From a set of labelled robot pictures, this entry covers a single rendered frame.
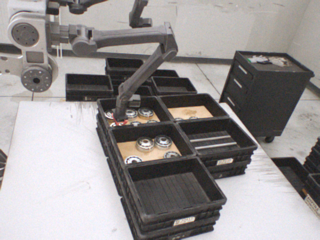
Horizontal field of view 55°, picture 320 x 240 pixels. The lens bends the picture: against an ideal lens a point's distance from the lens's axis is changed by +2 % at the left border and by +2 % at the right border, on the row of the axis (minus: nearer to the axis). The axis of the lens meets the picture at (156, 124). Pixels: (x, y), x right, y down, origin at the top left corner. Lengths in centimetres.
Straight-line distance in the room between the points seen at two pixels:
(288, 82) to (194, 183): 186
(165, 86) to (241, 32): 245
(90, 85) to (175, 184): 166
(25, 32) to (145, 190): 84
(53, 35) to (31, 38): 8
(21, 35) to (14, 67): 47
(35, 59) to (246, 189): 133
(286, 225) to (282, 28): 423
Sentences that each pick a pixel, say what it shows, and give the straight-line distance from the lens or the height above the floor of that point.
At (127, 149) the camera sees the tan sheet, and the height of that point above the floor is 83.
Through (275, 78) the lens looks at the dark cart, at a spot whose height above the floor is 82.
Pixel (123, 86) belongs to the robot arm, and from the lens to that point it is 157.
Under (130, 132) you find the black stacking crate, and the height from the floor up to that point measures 90.
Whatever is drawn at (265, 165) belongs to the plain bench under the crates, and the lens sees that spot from 208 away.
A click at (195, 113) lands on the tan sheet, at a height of 83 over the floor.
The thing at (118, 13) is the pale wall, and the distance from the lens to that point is 451.
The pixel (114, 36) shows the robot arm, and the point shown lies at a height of 147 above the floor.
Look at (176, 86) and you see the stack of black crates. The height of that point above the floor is 49.
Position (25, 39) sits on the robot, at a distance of 128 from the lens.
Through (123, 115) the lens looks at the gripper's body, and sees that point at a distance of 168.
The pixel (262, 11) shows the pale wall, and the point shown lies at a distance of 529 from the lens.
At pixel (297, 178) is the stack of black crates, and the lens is 285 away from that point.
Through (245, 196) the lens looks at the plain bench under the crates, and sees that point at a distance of 180.
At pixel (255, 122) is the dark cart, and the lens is 326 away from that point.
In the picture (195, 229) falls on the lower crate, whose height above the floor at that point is 75.
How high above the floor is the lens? 191
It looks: 35 degrees down
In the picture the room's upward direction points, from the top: 11 degrees clockwise
